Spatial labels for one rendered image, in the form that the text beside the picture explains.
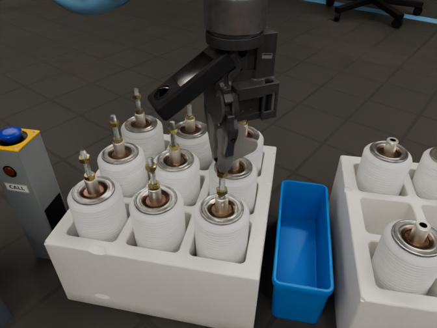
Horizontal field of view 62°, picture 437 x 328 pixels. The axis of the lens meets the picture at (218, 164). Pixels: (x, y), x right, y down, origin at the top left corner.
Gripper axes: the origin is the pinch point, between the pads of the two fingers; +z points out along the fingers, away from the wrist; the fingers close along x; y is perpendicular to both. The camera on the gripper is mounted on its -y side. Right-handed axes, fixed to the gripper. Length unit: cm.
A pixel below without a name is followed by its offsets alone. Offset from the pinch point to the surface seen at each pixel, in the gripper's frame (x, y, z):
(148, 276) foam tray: -0.1, -13.5, 21.6
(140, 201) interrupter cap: 6.7, -12.0, 9.6
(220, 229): -4.0, -1.2, 10.1
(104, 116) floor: 85, -12, 35
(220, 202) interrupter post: -0.9, -0.1, 7.4
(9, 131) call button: 25.9, -31.2, 2.1
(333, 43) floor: 120, 116, 35
